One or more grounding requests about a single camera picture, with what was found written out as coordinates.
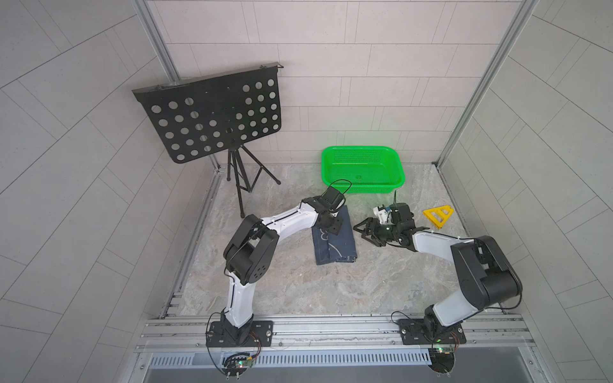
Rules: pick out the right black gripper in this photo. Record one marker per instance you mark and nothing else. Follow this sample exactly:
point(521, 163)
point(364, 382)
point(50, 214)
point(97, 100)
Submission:
point(374, 232)

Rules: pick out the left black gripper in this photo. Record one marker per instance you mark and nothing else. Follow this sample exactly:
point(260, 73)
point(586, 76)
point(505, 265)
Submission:
point(336, 226)

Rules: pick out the dark blue pillowcase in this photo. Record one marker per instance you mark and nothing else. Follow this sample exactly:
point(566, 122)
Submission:
point(330, 248)

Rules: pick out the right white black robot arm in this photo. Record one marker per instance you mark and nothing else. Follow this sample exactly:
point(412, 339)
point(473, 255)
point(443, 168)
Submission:
point(485, 276)

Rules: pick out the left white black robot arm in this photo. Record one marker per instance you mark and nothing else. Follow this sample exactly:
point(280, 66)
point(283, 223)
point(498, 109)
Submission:
point(250, 251)

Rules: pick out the yellow plastic triangle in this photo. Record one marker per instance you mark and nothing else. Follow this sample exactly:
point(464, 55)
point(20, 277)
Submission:
point(439, 216)

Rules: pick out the green plastic basket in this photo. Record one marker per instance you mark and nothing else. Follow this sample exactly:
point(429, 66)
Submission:
point(362, 169)

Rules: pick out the black perforated music stand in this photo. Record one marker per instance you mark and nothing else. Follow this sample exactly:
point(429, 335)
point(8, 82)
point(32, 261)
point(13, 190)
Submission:
point(222, 113)

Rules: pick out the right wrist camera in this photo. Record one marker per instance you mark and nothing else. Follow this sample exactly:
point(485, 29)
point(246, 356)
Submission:
point(383, 215)

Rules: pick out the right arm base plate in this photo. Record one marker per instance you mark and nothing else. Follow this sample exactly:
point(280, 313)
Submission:
point(425, 332)

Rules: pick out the right circuit board with wires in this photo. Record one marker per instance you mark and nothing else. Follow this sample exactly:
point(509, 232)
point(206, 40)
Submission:
point(442, 354)

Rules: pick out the circuit board with wires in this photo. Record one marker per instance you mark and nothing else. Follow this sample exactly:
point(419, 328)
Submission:
point(442, 354)
point(237, 364)

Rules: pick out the aluminium rail frame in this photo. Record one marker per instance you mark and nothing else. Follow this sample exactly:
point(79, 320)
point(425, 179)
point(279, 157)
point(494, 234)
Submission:
point(336, 348)

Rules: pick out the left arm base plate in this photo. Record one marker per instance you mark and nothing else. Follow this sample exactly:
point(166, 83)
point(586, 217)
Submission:
point(224, 334)

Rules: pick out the left circuit board with wires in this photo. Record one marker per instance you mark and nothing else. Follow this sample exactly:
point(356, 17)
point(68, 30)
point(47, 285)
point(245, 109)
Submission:
point(237, 364)

